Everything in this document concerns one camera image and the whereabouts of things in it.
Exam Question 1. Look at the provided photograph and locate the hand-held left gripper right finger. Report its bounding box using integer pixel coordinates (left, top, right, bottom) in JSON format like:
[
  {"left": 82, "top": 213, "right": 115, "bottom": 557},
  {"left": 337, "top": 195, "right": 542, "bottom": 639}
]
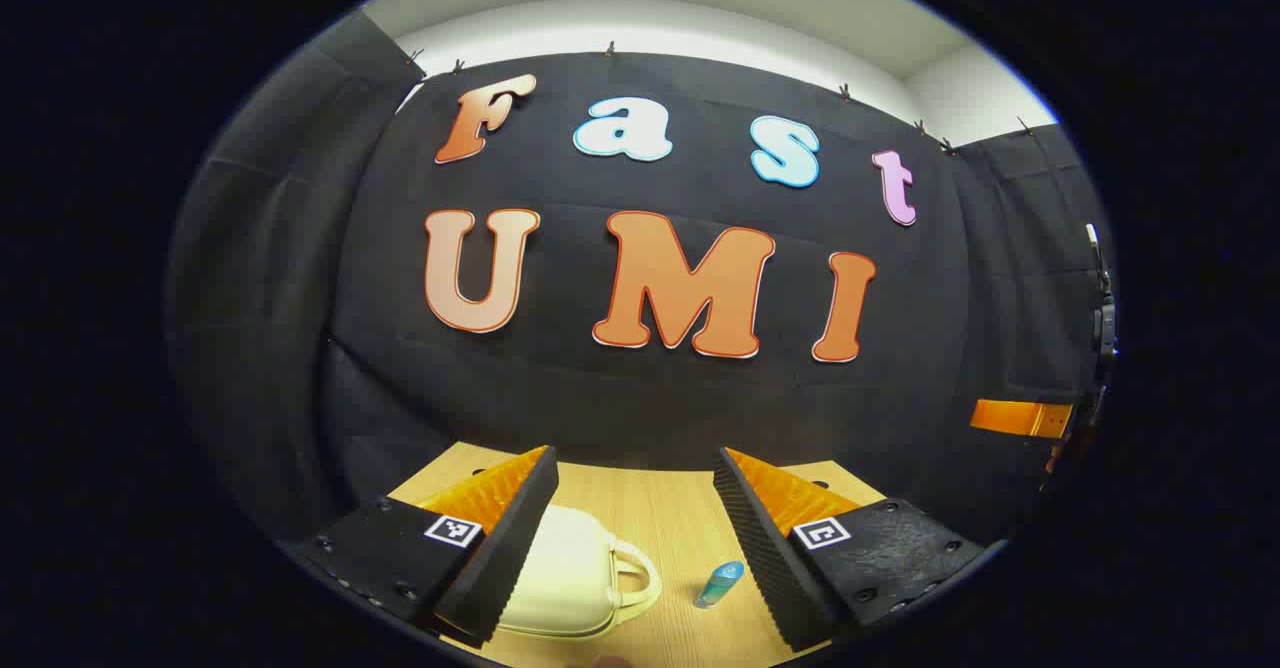
[{"left": 713, "top": 447, "right": 1001, "bottom": 652}]

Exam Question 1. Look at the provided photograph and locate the translucent blue bottle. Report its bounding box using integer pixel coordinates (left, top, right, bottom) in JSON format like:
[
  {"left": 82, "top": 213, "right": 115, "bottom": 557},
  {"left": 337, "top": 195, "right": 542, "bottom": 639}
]
[{"left": 694, "top": 561, "right": 746, "bottom": 610}]

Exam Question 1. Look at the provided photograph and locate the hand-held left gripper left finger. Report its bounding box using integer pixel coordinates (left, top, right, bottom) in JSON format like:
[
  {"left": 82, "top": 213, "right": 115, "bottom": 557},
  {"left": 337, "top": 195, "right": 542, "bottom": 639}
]
[{"left": 288, "top": 445, "right": 560, "bottom": 649}]

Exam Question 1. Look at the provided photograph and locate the pale yellow small suitcase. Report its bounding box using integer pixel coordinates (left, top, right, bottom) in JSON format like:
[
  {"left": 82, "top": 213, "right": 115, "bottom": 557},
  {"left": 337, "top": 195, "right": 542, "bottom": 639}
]
[{"left": 497, "top": 504, "right": 663, "bottom": 640}]

